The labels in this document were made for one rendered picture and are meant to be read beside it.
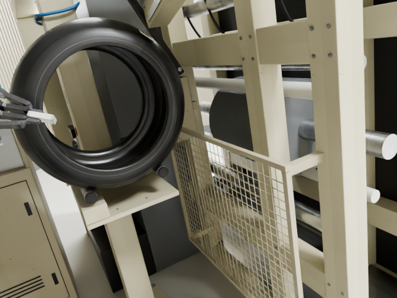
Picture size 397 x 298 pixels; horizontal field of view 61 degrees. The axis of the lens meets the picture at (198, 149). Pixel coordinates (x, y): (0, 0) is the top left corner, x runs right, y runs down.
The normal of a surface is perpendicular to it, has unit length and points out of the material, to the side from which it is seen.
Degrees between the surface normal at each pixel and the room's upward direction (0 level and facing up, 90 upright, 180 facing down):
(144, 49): 82
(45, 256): 90
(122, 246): 90
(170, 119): 94
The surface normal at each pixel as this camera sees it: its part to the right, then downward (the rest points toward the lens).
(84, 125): 0.46, 0.21
